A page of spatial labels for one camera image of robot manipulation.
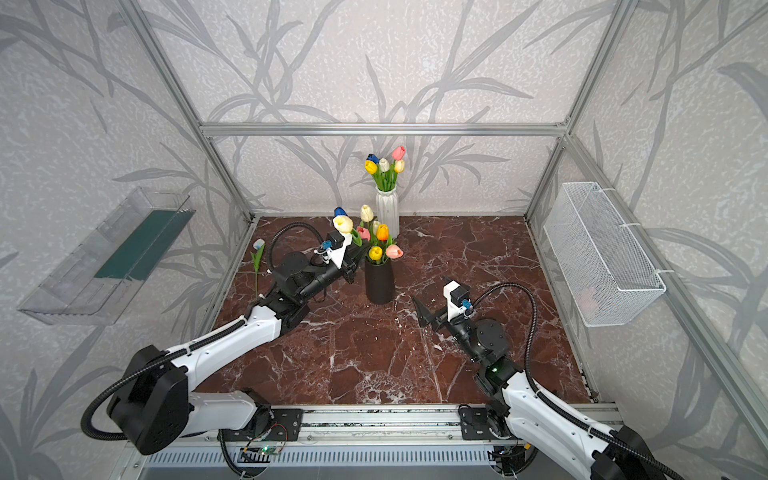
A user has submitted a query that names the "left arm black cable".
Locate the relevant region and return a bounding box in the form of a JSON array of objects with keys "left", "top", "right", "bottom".
[{"left": 79, "top": 221, "right": 325, "bottom": 442}]

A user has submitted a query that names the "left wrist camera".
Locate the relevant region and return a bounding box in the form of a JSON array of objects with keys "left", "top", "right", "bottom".
[{"left": 315, "top": 230, "right": 352, "bottom": 269}]

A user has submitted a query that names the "aluminium frame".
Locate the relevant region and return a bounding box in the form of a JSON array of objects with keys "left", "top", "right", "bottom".
[{"left": 118, "top": 1, "right": 767, "bottom": 446}]

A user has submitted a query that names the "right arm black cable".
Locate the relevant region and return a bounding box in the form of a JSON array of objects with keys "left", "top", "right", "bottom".
[{"left": 470, "top": 282, "right": 685, "bottom": 480}]

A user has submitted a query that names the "white wire mesh basket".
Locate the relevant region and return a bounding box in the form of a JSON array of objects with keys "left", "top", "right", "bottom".
[{"left": 544, "top": 182, "right": 666, "bottom": 328}]

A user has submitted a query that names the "white orange tulip flower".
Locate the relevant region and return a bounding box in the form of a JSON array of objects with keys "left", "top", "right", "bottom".
[{"left": 333, "top": 215, "right": 363, "bottom": 247}]

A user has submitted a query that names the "clear plastic wall tray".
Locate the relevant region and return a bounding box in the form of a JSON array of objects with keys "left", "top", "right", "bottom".
[{"left": 18, "top": 187, "right": 195, "bottom": 326}]

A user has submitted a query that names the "tulip bouquet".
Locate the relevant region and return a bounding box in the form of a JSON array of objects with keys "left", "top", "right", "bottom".
[{"left": 352, "top": 220, "right": 404, "bottom": 265}]

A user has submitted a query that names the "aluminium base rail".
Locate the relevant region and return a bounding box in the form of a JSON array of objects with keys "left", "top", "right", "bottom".
[{"left": 125, "top": 403, "right": 631, "bottom": 448}]

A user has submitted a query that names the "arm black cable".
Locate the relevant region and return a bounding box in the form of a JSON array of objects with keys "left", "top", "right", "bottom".
[
  {"left": 470, "top": 282, "right": 685, "bottom": 480},
  {"left": 79, "top": 221, "right": 325, "bottom": 442}
]

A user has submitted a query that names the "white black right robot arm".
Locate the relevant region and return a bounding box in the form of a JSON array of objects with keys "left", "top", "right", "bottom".
[{"left": 412, "top": 298, "right": 666, "bottom": 479}]

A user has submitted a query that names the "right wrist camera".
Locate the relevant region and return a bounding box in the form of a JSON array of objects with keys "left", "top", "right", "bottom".
[{"left": 443, "top": 280, "right": 473, "bottom": 319}]

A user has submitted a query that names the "white ribbed ceramic vase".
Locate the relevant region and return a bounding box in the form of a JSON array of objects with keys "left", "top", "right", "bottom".
[{"left": 376, "top": 189, "right": 400, "bottom": 238}]

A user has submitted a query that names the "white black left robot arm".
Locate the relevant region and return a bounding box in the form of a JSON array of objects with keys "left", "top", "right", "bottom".
[{"left": 107, "top": 235, "right": 369, "bottom": 455}]

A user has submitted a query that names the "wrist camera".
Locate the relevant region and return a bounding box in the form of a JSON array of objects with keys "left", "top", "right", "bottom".
[
  {"left": 315, "top": 230, "right": 352, "bottom": 269},
  {"left": 443, "top": 280, "right": 473, "bottom": 319}
]

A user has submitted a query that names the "pink tulip flower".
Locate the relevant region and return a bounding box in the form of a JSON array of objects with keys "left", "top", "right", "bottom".
[{"left": 388, "top": 146, "right": 406, "bottom": 190}]

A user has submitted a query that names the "bright yellow tulip flower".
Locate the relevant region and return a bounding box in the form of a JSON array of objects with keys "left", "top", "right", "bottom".
[{"left": 364, "top": 160, "right": 384, "bottom": 191}]

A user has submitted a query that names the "light blue tulip flower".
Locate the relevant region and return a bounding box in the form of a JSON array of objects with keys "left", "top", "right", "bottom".
[{"left": 251, "top": 238, "right": 266, "bottom": 296}]

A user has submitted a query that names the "black cylindrical vase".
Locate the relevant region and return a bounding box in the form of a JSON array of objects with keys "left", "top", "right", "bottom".
[{"left": 364, "top": 260, "right": 395, "bottom": 305}]

